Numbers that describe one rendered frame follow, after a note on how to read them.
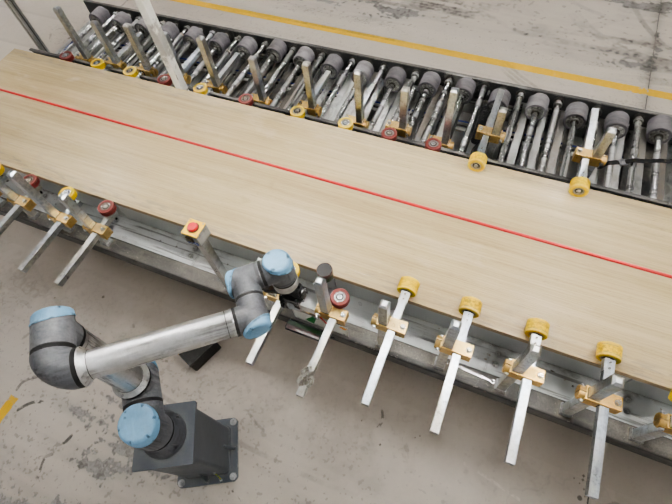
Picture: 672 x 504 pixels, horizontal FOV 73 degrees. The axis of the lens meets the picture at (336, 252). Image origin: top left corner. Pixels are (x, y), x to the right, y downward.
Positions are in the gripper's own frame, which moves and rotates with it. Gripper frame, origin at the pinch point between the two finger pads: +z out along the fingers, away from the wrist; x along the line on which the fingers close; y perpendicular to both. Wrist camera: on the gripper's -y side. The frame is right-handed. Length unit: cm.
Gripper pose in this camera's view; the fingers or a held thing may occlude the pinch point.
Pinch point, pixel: (291, 304)
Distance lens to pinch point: 176.2
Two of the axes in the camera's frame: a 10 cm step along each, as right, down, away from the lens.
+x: 3.9, -8.1, 4.4
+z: 0.9, 5.1, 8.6
